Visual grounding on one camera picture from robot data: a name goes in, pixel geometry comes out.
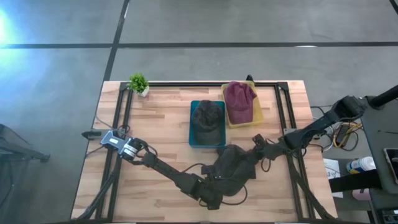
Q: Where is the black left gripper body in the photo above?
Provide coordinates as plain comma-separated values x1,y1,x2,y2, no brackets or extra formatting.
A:
195,180,225,211

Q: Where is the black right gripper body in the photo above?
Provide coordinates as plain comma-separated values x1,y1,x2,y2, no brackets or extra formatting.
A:
259,139,289,161

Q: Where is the dark olive baseball cap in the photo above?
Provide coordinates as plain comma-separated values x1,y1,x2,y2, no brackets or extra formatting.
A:
191,99,225,146
214,144,259,197

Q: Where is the yellow plastic bin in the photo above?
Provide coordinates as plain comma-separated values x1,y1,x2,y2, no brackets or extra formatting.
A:
221,80,265,129

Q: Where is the blue plastic bin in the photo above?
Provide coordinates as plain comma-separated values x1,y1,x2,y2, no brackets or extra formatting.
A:
188,100,227,149

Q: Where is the white paper sheet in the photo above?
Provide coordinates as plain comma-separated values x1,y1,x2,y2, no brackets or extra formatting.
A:
322,157,345,199

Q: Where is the black power adapter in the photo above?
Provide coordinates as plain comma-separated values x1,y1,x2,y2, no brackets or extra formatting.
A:
336,124,352,144

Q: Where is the white and blue canister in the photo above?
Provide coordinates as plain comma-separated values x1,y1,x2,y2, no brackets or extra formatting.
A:
346,156,377,175

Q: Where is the pink container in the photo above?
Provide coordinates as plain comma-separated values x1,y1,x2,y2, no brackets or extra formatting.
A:
351,187,371,202

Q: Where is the dark grey cart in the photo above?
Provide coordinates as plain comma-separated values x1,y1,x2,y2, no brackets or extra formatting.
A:
354,95,398,224

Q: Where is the small green potted plant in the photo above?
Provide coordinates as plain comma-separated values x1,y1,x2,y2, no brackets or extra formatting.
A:
126,72,150,98

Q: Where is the black pole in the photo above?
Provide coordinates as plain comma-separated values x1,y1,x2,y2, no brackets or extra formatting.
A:
369,84,398,109

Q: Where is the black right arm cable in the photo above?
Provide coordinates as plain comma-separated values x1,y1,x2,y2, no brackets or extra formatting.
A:
260,138,280,173

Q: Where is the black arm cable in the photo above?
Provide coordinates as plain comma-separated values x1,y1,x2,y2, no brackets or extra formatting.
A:
182,162,249,207
260,138,280,173

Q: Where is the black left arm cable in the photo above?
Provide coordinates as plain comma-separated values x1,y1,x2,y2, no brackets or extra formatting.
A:
182,162,249,207

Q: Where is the black metal table frame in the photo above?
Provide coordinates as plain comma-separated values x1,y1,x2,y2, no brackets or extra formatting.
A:
72,81,337,222

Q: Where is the white cable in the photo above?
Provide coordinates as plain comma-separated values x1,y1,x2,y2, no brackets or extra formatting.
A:
312,116,358,152

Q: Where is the black power cable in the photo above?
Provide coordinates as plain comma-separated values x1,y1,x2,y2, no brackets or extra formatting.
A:
310,104,335,125

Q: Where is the yellow cable bundle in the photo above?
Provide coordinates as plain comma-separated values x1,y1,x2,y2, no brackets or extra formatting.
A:
331,121,364,149

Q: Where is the black clamp handle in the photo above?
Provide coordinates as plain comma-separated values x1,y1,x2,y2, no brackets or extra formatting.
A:
81,130,103,140

